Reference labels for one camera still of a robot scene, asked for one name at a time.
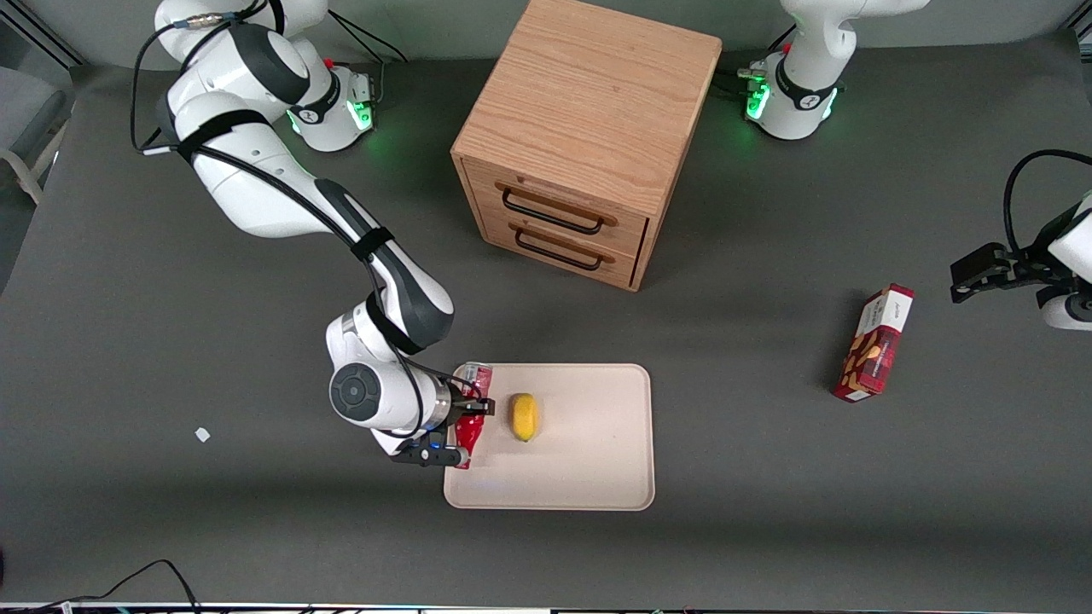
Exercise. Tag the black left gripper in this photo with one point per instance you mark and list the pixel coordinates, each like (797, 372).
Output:
(1026, 262)

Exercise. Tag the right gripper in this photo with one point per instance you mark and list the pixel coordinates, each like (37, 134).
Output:
(461, 404)

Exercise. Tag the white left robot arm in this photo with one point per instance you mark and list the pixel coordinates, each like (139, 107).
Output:
(802, 102)

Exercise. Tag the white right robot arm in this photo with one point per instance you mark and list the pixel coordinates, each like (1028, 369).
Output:
(256, 196)

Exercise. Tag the beige rectangular tray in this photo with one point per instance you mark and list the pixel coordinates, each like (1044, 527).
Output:
(580, 443)

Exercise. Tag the yellow lemon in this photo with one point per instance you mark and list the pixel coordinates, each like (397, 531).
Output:
(525, 417)

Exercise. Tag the red snack box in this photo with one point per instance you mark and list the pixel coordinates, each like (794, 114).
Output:
(874, 345)

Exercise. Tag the wooden drawer cabinet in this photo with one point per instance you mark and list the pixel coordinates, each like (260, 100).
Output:
(589, 102)

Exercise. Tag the grey chair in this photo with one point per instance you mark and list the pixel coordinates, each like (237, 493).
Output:
(26, 111)

